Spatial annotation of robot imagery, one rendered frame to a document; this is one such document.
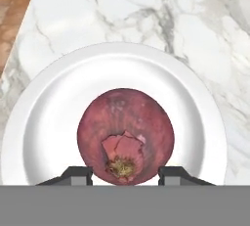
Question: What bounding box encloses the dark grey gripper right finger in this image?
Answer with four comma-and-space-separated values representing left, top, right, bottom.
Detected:
157, 165, 216, 187

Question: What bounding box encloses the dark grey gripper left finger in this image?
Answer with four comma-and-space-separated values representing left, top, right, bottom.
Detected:
36, 165, 94, 187

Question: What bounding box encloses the red onion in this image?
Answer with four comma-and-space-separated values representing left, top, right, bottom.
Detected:
76, 88, 176, 186

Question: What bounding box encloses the white round plate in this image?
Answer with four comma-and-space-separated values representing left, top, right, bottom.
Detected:
0, 41, 229, 187

